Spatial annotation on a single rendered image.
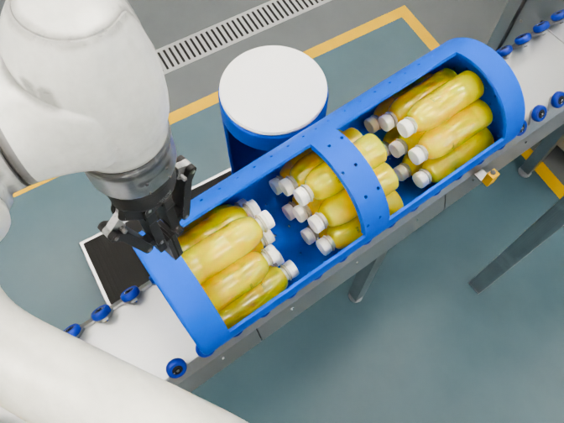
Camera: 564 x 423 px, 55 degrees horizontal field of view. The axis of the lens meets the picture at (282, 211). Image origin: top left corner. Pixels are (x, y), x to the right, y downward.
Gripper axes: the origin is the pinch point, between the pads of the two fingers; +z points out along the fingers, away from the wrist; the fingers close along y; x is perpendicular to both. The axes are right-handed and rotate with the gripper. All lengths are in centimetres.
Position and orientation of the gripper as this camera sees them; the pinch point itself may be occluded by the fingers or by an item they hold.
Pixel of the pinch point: (168, 240)
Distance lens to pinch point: 74.3
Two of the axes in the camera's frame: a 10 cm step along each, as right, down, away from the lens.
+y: 6.8, -6.6, 3.3
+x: -7.4, -6.2, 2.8
